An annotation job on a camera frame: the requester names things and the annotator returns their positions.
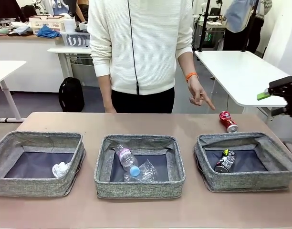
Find black backpack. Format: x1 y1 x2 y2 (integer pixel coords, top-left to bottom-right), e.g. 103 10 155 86
58 76 85 113

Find person's left forearm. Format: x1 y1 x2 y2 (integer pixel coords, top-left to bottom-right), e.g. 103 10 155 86
176 51 197 76

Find person in patterned sweater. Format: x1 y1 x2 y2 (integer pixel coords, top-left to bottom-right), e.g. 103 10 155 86
246 0 273 55

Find white ribbed sweater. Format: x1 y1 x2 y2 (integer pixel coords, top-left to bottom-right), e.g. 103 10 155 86
86 0 194 95

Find clear plastic storage box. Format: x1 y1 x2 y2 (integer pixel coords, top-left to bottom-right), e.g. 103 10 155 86
60 31 91 47

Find clear plastic cup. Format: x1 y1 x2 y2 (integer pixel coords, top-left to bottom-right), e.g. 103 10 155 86
123 159 159 182

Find wooden top counter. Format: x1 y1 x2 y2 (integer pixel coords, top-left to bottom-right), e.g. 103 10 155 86
0 34 65 93

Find black cord on sweater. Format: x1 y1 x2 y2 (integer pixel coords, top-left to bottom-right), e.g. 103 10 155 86
127 0 140 95

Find white plastic container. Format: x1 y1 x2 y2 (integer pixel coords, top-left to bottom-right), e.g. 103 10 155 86
63 18 77 33

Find white paper ball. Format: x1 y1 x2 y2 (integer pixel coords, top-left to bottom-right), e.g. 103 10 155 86
52 161 72 178

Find person's left hand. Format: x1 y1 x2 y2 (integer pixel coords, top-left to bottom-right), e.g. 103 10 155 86
187 76 217 111

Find clear water bottle blue cap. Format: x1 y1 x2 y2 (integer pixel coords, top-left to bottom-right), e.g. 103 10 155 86
115 143 141 177

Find large white table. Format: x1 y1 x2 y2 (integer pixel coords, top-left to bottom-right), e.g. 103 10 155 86
194 50 292 125

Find black stand pole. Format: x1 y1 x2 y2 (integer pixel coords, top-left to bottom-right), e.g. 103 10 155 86
240 0 261 52
198 0 213 52

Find blue cloth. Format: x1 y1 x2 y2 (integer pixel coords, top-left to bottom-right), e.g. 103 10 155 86
36 25 62 39

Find white plastic crate basket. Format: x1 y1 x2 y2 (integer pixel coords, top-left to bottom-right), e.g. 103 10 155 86
28 14 65 35

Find person's right forearm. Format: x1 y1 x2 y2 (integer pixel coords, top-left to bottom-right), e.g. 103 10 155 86
97 75 113 107

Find crushed black silver can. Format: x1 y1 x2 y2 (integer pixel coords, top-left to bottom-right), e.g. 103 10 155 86
213 149 236 173

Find grey fabric basket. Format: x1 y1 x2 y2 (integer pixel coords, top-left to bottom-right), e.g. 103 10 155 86
193 132 292 193
0 131 86 198
94 134 186 200

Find pile of grey clothes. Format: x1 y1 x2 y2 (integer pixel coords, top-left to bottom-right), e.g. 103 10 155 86
7 25 32 37

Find orange wrist watch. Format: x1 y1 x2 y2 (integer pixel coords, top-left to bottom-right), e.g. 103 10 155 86
186 72 200 83

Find crushed red soda can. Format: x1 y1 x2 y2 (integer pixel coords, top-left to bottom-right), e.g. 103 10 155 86
219 110 239 133

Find white background table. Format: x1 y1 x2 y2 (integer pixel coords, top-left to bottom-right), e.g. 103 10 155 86
47 46 92 84

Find cluttered background workbench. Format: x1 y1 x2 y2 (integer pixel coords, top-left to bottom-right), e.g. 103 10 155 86
192 13 227 51

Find black trousers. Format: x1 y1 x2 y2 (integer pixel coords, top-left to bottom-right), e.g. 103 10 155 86
111 86 175 114

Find person in dark top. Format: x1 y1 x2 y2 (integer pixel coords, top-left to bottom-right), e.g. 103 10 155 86
74 0 89 24

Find person in blue shirt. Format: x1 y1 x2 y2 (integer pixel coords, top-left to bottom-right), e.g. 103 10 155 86
222 0 253 52

